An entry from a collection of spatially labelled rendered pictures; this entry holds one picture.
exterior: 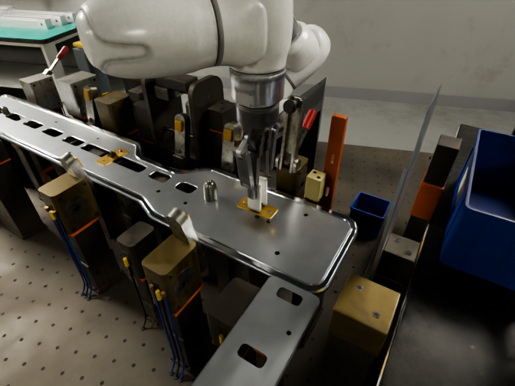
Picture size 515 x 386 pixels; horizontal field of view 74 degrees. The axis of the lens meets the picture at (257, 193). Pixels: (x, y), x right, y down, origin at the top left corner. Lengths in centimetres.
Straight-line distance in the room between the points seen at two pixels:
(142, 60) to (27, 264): 90
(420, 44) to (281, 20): 344
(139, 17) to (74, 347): 78
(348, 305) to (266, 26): 41
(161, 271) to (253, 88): 33
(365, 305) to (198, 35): 44
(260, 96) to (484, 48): 364
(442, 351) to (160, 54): 55
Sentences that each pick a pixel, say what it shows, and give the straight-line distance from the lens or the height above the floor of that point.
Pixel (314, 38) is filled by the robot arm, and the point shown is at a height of 118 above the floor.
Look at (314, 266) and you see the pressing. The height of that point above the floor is 100.
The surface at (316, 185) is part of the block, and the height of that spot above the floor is 105.
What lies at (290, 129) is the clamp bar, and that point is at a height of 114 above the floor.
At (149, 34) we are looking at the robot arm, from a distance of 47.
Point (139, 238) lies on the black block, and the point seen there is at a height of 99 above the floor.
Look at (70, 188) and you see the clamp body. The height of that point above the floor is 104.
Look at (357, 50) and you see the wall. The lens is 387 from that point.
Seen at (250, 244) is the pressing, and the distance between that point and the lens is 69.
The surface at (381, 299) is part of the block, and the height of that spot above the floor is 106.
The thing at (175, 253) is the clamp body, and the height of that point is 104.
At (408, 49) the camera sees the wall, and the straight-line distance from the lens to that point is 392.
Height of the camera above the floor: 150
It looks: 38 degrees down
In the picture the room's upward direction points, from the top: straight up
